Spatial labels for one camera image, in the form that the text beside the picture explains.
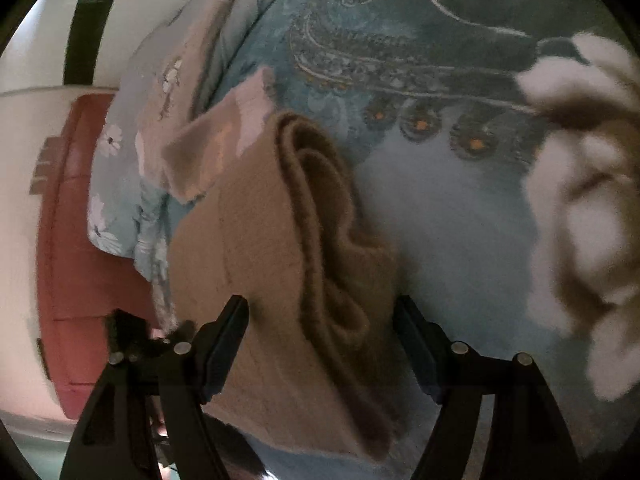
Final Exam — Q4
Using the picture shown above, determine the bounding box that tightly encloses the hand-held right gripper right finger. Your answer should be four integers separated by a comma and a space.
395, 295, 583, 480

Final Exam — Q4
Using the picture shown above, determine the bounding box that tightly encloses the tan fleece garment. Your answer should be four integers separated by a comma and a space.
167, 112, 401, 463

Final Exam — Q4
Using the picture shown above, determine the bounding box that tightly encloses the grey wall panel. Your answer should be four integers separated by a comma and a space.
29, 136, 63, 196

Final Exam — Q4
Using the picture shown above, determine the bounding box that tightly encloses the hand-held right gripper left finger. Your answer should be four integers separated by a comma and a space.
59, 294, 251, 480

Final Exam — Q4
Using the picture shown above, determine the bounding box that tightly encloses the light blue daisy duvet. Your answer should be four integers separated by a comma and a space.
87, 0, 313, 333

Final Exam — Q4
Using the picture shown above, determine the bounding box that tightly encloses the red wooden headboard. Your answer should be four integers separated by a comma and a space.
36, 94, 166, 421

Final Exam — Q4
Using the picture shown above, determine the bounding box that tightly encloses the white wardrobe with black stripe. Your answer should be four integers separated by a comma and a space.
0, 0, 216, 93

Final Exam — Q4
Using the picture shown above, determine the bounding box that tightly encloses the pale pink garment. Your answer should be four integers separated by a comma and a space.
135, 0, 276, 206

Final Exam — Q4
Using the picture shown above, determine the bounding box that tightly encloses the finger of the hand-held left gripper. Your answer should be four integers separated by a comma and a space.
104, 309, 197, 361

